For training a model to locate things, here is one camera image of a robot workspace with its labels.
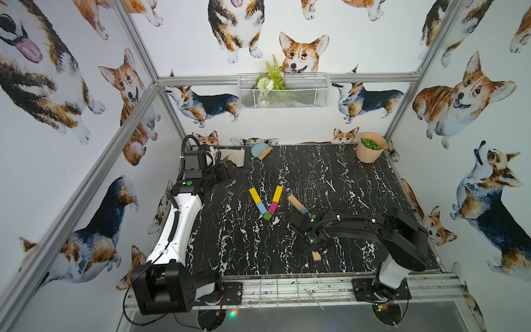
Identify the beige work glove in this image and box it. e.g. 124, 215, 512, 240
219, 149, 246, 167

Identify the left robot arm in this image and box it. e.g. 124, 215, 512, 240
131, 159, 236, 315

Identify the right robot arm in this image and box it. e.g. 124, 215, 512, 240
286, 208, 429, 290

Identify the pink pot with greens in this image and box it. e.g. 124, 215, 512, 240
357, 133, 387, 163

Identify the magenta rectangular block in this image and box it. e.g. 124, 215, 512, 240
268, 201, 279, 215

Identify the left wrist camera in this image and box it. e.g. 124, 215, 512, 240
178, 135, 209, 181

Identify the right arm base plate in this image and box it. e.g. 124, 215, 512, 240
351, 278, 412, 304

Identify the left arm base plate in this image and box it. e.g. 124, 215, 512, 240
216, 282, 243, 307

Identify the long yellow block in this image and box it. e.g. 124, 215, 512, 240
272, 186, 283, 203

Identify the green fern plant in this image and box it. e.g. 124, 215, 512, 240
253, 55, 286, 108

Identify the long natural wood block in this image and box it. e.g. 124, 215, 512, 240
288, 194, 304, 212

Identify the white wire basket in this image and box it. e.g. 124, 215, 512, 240
237, 74, 331, 109

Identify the small light blue block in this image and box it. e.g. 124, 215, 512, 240
257, 202, 268, 215

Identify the short yellow block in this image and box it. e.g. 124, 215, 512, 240
249, 188, 261, 205

